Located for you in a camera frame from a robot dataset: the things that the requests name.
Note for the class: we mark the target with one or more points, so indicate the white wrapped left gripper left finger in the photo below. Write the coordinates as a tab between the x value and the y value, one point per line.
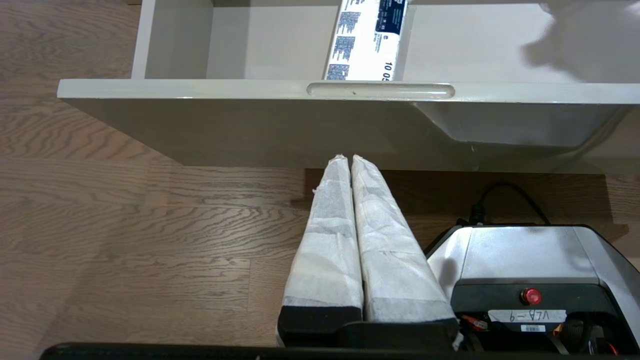
327	250

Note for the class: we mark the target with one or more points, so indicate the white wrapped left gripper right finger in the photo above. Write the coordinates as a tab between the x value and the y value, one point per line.
395	260

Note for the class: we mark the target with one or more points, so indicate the glossy white cabinet drawer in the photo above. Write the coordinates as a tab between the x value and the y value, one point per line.
250	125

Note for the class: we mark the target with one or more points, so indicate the silver and black robot base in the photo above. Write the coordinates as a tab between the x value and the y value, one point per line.
530	255

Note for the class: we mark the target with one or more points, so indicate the red emergency stop button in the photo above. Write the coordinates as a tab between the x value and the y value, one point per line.
531	296

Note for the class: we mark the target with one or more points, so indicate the white handwritten label strip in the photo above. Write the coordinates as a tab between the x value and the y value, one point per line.
527	316

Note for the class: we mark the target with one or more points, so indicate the small white barcode sticker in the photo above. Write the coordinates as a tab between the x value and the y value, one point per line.
532	328

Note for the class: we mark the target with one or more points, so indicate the white blue tissue pack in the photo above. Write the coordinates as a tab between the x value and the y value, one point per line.
367	40

